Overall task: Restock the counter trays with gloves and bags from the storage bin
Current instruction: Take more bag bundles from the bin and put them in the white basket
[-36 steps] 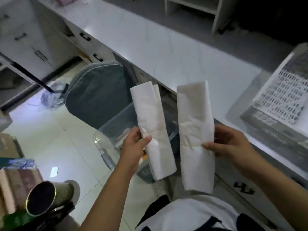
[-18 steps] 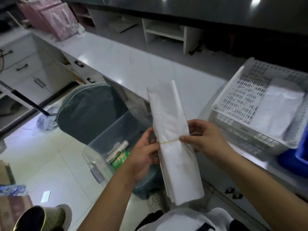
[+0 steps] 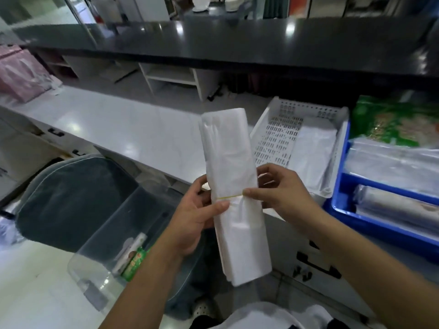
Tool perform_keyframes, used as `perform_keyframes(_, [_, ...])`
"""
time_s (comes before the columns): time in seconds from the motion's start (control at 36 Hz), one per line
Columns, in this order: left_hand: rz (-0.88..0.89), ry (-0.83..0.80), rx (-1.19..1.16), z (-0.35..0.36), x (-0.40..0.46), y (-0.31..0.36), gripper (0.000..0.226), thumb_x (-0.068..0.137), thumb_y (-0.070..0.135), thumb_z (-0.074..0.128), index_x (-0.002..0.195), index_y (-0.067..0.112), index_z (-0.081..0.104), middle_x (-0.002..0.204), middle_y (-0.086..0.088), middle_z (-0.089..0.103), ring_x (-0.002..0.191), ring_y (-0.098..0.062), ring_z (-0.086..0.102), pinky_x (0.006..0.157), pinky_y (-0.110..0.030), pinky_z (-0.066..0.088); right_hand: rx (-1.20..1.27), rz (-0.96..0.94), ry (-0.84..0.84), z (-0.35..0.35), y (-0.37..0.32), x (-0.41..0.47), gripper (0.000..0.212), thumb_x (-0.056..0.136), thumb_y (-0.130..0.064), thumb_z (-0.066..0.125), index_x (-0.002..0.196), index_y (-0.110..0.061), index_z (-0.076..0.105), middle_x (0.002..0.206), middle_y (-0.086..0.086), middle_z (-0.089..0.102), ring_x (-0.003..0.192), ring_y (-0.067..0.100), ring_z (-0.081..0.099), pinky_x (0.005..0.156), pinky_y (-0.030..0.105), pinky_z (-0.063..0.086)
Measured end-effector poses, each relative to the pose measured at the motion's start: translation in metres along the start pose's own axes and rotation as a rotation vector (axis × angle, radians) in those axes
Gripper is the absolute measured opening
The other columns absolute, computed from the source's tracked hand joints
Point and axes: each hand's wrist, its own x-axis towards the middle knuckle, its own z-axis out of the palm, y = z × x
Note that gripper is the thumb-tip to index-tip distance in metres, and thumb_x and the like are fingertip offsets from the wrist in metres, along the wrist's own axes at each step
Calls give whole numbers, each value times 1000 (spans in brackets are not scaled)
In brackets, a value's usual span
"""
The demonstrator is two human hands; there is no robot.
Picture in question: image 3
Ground blue plastic bin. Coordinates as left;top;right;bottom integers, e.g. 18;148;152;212
323;121;439;265

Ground stack of clear plastic bags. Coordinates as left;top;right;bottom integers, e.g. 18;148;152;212
344;138;439;199

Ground flat white plastic bags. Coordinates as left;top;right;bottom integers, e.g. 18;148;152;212
287;125;339;196

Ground small green packet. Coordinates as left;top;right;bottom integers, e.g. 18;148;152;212
121;247;152;282

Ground green printed food packet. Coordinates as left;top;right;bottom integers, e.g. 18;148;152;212
349;95;439;148

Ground person's right forearm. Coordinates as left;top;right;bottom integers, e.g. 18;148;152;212
308;210;439;329

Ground roll of clear plastic bags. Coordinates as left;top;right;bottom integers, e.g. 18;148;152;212
353;184;439;234

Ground person's left forearm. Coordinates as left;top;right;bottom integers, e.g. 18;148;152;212
99;236;193;329

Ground dark grey chair cushion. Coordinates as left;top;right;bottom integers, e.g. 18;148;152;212
15;155;145;254

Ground stack of white bowls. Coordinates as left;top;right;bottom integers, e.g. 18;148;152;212
224;0;254;12

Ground person's left hand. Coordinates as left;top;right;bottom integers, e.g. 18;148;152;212
164;175;230;259

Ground clear plastic waste bin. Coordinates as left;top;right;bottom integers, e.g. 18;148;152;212
67;186;207;320

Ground white open shelf unit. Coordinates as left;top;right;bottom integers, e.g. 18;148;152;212
139;62;221;102

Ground white perforated shoe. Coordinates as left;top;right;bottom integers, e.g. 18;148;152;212
191;297;221;321

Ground black counter ledge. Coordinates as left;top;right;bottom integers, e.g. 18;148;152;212
0;16;439;91

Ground white tube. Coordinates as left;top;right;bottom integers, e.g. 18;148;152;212
111;232;148;275

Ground white perforated plastic tray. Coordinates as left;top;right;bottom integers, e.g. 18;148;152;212
250;96;350;199

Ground white plastic bag bundle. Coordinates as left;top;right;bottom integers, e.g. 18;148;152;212
199;108;272;287

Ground person's right hand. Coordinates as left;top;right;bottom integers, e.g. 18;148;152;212
242;163;325;234

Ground pink bag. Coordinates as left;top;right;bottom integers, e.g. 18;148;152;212
0;44;63;104

